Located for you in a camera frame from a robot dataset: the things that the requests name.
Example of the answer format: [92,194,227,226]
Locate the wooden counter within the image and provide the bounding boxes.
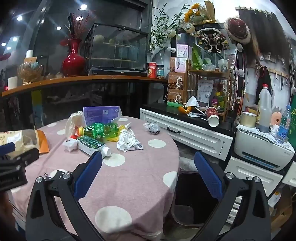
[1,75,169,121]

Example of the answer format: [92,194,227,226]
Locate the white drawer cabinet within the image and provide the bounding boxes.
[140,104,234,161]

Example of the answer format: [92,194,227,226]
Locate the white face mask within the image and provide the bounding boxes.
[185,96,200,108]

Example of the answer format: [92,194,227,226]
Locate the red vase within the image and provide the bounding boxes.
[60,38,86,77]

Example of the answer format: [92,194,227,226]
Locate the clear water bottle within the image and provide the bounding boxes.
[276,105,291,143]

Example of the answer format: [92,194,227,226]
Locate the white plastic bag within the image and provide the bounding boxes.
[65,111,84,139]

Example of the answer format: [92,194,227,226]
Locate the white printer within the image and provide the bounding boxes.
[234,125,295,171]

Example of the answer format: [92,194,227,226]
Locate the red dried branches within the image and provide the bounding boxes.
[65,11,92,40]

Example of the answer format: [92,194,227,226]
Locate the golden lotus ornament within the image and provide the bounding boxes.
[18,61,44,82]

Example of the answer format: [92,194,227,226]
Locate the green bamboo plant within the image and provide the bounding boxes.
[149,3,185,55]

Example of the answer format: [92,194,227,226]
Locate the white paper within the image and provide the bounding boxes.
[116,129,144,152]

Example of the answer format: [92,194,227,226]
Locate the green-label white-cap bottle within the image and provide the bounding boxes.
[77,136,111,158]

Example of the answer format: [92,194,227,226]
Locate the green plastic bottle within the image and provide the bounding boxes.
[79,122,119,139]

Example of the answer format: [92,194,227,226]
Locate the sunflower bouquet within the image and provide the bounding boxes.
[184,1,216,25]

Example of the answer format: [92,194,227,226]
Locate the black trash bin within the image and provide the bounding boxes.
[172,171,223,229]

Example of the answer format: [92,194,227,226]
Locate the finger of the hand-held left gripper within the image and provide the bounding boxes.
[14,148,40,166]
[0,142,16,156]

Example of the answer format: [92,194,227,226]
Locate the brown box with pink picture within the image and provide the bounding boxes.
[170,57,188,75]

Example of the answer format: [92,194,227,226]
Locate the glass display case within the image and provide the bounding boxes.
[83,23,148,76]

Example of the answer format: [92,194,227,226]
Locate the red tin can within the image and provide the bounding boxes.
[147,62,158,78]

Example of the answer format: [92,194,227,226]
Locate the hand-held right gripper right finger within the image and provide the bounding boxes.
[194,151,271,241]

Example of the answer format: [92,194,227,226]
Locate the green yellow drink bottle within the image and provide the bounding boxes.
[214,85,226,110]

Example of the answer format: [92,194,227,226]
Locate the purple tissue pack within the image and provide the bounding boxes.
[83,106,122,127]

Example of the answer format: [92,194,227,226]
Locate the orange snack bag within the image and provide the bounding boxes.
[0,130,50,154]

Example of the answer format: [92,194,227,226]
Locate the wooden shelf rack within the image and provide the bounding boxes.
[186,59,233,121]

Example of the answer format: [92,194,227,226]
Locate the red paper cup stack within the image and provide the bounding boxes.
[205,107,220,127]

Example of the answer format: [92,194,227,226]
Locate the brown coffee box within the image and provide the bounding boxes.
[168,74,186,90]
[168,88,186,103]

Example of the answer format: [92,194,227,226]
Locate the crumpled clear wrapper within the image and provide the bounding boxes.
[143,122,160,135]

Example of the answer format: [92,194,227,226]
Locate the red knitted hat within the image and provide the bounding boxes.
[224,17,251,43]

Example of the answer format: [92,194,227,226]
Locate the yellow foam net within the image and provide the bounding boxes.
[109,124,131,142]

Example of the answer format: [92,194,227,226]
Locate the large oil bottle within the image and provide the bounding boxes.
[255,84,273,133]

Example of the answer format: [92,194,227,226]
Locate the round metal tin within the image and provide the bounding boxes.
[239,112,258,128]

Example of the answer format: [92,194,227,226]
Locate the white low cabinet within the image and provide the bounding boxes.
[224,156,284,197]

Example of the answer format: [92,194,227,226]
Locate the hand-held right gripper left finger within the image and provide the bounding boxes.
[25,151,105,241]

